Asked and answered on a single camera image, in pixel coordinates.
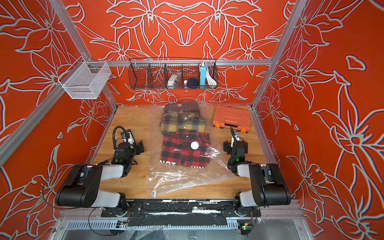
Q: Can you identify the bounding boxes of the light blue box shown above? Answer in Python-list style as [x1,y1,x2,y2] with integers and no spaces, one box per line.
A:
[199,63,207,89]

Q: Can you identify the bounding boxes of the clear plastic vacuum bag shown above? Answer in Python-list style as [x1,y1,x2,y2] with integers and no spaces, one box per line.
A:
[147,102,233,197]

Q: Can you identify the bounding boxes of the grey packet in basket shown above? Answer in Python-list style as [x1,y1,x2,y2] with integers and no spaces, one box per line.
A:
[167,73,182,90]

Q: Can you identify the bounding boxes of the red black plaid shirt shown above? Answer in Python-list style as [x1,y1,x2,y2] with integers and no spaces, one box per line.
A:
[160,130,211,169]

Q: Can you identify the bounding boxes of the orange plastic tool case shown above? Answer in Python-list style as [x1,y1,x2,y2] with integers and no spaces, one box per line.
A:
[212,106,251,133]

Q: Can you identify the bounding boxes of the white vacuum bag valve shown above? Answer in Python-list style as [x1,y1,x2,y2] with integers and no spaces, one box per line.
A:
[190,141,200,150]

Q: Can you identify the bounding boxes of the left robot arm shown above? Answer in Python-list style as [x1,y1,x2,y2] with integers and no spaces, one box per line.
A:
[41,126,145,210]

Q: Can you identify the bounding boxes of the dark blue round object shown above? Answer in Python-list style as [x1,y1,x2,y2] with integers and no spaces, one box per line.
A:
[187,78,200,89]

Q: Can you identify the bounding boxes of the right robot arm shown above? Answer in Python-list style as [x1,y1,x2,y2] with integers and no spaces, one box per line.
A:
[224,127,292,213]

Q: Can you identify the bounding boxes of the white wire wall basket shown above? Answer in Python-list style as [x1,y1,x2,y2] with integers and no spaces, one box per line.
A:
[60,62,111,100]

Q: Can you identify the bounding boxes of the small picture card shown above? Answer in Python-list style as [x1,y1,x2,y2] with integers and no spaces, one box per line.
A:
[121,130,136,145]

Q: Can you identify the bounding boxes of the white coiled cable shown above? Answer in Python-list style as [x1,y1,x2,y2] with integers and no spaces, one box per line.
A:
[206,69,218,88]

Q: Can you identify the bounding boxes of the black wire wall basket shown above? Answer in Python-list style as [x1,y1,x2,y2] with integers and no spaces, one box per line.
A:
[128,58,219,90]

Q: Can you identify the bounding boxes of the yellow green plaid shirt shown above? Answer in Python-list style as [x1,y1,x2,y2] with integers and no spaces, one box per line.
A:
[160,112,206,135]

